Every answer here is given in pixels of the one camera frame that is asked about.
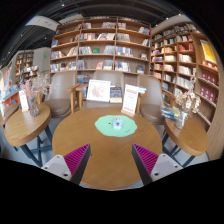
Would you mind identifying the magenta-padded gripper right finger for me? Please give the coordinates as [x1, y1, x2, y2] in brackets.
[131, 143, 184, 186]

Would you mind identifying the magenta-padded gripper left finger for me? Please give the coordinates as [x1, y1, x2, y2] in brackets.
[41, 143, 92, 186]

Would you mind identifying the translucent light blue computer mouse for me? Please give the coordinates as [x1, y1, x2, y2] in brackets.
[111, 117, 124, 130]

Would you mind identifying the green smiley-face mouse pad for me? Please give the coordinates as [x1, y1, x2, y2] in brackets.
[94, 114, 139, 138]

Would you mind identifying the round wooden side table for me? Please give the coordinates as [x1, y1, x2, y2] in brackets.
[0, 103, 20, 128]
[161, 116, 210, 168]
[3, 102, 54, 168]

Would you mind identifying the clear glass vase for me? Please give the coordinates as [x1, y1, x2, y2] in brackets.
[173, 109, 189, 130]

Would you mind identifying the stack of colourful books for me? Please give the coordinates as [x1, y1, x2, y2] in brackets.
[160, 105, 181, 120]

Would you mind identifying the brown padded wooden armchair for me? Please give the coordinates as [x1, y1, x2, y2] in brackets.
[36, 70, 81, 119]
[136, 73, 175, 126]
[74, 69, 126, 110]

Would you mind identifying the white sign on wooden base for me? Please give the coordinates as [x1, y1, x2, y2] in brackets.
[120, 83, 140, 118]

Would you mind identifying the ribbed glass vase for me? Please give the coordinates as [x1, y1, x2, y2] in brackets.
[26, 95, 41, 118]

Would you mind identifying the white framed floral picture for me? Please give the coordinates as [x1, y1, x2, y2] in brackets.
[86, 79, 112, 103]

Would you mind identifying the dark blue book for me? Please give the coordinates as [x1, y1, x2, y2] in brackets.
[109, 86, 124, 104]

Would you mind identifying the pale dried flower bunch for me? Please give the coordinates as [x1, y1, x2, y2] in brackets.
[174, 76, 202, 115]

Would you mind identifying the small white card sign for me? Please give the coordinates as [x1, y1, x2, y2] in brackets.
[18, 89, 30, 113]

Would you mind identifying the pink dried flower bunch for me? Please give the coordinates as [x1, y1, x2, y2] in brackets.
[20, 73, 51, 101]

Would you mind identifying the curved wooden bookshelf unit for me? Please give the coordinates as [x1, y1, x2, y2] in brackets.
[149, 23, 224, 134]

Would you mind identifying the small distant wooden bookshelf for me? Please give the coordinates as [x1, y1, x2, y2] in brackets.
[14, 49, 35, 83]

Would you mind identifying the wide wooden bookshelf unit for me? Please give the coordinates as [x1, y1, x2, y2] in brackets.
[49, 17, 152, 77]

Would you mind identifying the white hanging ceiling sign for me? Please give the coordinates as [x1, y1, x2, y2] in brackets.
[24, 15, 60, 32]

